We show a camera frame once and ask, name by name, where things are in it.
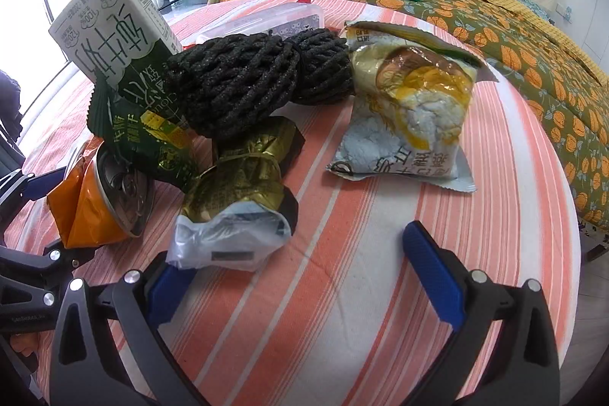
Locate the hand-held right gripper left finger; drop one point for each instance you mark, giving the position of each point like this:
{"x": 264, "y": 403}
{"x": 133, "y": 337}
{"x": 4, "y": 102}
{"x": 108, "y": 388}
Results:
{"x": 166, "y": 296}

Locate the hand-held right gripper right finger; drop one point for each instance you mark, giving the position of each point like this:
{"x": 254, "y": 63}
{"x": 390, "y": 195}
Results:
{"x": 433, "y": 273}

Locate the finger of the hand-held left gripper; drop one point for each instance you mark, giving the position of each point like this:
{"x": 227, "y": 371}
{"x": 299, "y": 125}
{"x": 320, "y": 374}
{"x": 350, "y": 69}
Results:
{"x": 40, "y": 186}
{"x": 57, "y": 261}

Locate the crushed orange can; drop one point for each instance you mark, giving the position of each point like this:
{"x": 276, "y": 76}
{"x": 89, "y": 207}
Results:
{"x": 85, "y": 206}

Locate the gold snack wrapper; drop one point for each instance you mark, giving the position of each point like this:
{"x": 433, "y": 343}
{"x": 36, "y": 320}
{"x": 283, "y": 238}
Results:
{"x": 238, "y": 192}

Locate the striped pink tablecloth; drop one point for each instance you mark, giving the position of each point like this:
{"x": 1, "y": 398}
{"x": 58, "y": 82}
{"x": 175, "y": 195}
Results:
{"x": 380, "y": 244}

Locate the dark cloth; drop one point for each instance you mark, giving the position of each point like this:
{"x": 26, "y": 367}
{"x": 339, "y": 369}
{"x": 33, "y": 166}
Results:
{"x": 7, "y": 101}

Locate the green snack packet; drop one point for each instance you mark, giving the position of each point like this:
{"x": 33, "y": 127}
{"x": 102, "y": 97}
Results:
{"x": 142, "y": 144}

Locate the white yellow bread wrapper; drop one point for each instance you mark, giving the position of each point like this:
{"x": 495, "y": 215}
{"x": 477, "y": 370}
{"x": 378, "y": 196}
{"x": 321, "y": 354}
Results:
{"x": 409, "y": 116}

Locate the white green milk carton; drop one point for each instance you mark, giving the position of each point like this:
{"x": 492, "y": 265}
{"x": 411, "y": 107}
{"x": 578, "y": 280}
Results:
{"x": 104, "y": 20}

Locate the orange flower bed blanket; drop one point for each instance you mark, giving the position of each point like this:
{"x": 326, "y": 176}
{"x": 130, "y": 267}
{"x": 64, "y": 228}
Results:
{"x": 523, "y": 54}

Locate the clear plastic box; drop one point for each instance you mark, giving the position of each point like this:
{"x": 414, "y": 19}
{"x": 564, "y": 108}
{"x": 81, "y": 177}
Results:
{"x": 280, "y": 18}

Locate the wall socket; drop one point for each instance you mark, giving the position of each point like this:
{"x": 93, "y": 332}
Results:
{"x": 564, "y": 12}

